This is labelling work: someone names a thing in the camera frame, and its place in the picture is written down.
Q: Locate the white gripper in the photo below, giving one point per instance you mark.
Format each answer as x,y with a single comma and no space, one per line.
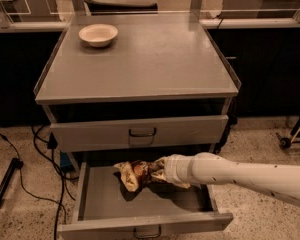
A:
172,169

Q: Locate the brown chip bag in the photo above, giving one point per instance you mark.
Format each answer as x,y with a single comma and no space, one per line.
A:
137,174

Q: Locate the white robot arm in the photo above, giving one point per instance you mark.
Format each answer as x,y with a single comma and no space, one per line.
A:
281,182

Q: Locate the grey top drawer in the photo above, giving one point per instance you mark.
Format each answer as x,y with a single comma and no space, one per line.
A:
111,135

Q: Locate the grey open middle drawer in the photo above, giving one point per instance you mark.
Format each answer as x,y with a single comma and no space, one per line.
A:
105,210

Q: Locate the grey drawer cabinet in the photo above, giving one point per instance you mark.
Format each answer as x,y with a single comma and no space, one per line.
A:
158,66

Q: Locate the black wheeled cart base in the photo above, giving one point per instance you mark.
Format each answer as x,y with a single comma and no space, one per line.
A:
294,138

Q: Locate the white bowl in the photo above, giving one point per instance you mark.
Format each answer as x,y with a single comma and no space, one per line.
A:
98,35

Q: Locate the black floor stand bar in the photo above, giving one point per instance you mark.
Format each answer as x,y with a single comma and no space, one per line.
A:
14,165

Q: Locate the black top drawer handle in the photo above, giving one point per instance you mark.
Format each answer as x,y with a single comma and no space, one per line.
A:
142,132

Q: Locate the black drawer handle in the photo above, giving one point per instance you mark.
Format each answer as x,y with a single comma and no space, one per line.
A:
147,233
142,132

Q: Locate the black middle drawer handle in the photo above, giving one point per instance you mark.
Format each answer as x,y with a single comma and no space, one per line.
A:
147,233

